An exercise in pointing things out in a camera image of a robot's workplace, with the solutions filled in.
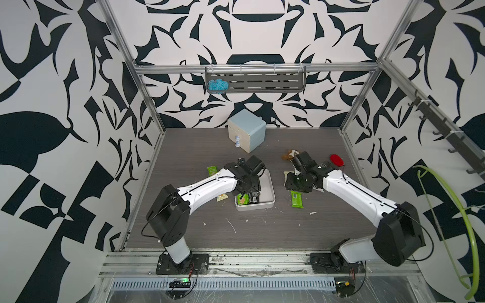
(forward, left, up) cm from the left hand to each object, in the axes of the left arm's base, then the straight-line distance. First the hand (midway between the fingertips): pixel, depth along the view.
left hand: (249, 183), depth 86 cm
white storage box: (-2, -9, -10) cm, 13 cm away
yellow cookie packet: (-2, +13, -9) cm, 16 cm away
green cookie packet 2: (-5, +2, -6) cm, 8 cm away
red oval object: (+18, -50, -9) cm, 53 cm away
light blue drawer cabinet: (+29, -2, +6) cm, 29 cm away
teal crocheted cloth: (+40, +14, +24) cm, 48 cm away
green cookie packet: (-4, -22, -9) cm, 25 cm away
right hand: (-1, -16, +1) cm, 16 cm away
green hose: (-6, -62, +18) cm, 65 cm away
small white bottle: (+28, +5, -3) cm, 29 cm away
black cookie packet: (-3, -2, -7) cm, 8 cm away
